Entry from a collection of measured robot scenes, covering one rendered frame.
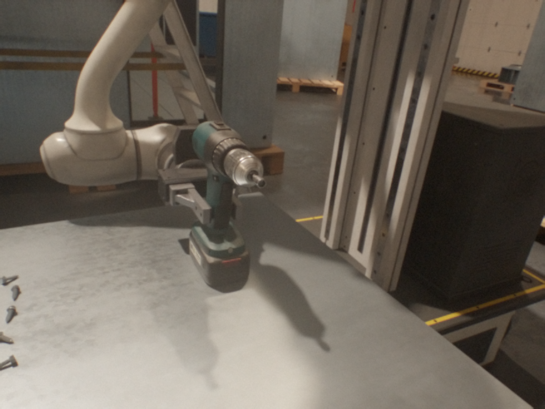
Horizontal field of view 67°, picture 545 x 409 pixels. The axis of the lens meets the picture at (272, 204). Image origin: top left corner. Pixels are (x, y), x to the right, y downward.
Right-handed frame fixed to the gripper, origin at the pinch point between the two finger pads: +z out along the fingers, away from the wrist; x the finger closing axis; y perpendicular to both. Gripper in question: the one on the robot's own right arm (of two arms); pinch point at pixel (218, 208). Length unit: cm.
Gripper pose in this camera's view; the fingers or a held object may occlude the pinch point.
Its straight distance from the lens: 65.6
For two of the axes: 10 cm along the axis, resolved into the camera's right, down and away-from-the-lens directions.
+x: -8.9, 1.2, -4.4
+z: 4.5, 4.1, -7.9
